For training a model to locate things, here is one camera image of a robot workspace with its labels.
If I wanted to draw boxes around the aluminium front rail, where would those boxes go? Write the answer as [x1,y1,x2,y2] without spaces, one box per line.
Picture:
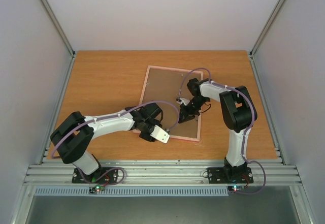
[23,158,302,186]

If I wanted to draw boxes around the brown cardboard backing board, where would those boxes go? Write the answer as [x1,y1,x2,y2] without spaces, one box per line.
[139,68,203,139]

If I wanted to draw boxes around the wrist white camera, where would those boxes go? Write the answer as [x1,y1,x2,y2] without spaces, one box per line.
[176,97,190,106]
[150,125,170,144]

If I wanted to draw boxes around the grey slotted cable duct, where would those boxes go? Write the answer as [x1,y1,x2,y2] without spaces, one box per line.
[34,186,229,197]

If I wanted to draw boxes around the small circuit board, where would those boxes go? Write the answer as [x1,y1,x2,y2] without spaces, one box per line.
[228,185,246,193]
[88,185,105,194]

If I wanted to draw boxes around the right small circuit board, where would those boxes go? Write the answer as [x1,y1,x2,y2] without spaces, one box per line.
[228,185,246,193]

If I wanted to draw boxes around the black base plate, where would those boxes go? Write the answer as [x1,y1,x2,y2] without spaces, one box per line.
[207,167,254,184]
[72,167,118,184]

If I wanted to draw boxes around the left aluminium corner post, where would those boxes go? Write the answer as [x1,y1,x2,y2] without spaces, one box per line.
[28,0,76,57]

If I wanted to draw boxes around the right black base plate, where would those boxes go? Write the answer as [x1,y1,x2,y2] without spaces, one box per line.
[207,167,254,184]

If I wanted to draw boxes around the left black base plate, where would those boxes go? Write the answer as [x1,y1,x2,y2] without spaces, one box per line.
[72,167,118,184]

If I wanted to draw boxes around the left small circuit board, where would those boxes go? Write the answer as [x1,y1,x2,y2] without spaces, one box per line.
[88,185,105,194]

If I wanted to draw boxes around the right aluminium corner post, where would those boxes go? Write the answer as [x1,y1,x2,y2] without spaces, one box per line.
[249,0,298,57]

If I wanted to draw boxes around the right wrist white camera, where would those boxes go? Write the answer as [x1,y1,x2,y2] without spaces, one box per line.
[176,97,190,106]

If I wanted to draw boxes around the pink wooden picture frame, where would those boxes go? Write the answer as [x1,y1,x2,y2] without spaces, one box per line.
[133,65,205,143]

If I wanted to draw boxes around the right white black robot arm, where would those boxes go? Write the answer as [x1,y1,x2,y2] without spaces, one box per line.
[176,78,257,183]

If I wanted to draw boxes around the aluminium corner post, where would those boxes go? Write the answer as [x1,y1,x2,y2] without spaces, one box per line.
[249,0,298,57]
[28,0,76,57]

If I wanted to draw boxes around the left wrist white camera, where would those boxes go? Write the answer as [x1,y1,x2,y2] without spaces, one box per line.
[150,125,170,144]

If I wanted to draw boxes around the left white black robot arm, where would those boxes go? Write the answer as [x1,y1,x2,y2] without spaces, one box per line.
[50,103,170,183]

